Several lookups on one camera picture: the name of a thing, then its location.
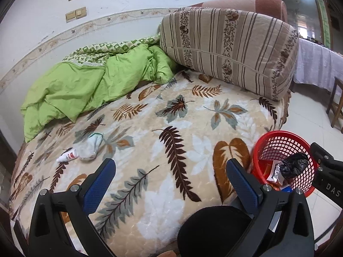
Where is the black plastic bag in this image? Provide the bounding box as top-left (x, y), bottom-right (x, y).
top-left (280, 152), bottom-right (309, 180)

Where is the orange snack wrapper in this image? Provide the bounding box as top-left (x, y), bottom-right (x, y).
top-left (259, 160), bottom-right (283, 186)

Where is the white green-trimmed sock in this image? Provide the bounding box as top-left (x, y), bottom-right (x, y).
top-left (77, 133), bottom-right (104, 161)

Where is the small white red tube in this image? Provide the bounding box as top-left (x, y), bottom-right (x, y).
top-left (56, 149), bottom-right (78, 163)

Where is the red plastic mesh basket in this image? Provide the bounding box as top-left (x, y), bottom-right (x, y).
top-left (250, 130), bottom-right (320, 198)

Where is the black round knee object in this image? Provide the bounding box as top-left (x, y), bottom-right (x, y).
top-left (177, 206), bottom-right (252, 257)

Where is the leaf pattern bed blanket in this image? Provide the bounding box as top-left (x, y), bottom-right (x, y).
top-left (9, 71), bottom-right (290, 256)

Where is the wooden chair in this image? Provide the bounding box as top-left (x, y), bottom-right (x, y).
top-left (326, 77), bottom-right (343, 128)

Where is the green duvet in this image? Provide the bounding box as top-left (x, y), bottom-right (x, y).
top-left (20, 35), bottom-right (177, 142)

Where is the lilac tablecloth table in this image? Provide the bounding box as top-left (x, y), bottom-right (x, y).
top-left (294, 38), bottom-right (343, 92)

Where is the striped brown bolster cushion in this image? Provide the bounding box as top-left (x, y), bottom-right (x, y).
top-left (160, 7), bottom-right (299, 101)

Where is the wooden framed mirror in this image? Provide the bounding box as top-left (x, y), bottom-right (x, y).
top-left (282, 0), bottom-right (332, 49)

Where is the pink headboard cushion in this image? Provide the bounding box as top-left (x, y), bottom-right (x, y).
top-left (193, 0), bottom-right (288, 23)

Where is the beige wall switch plate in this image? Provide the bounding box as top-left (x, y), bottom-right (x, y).
top-left (65, 7), bottom-right (87, 23)

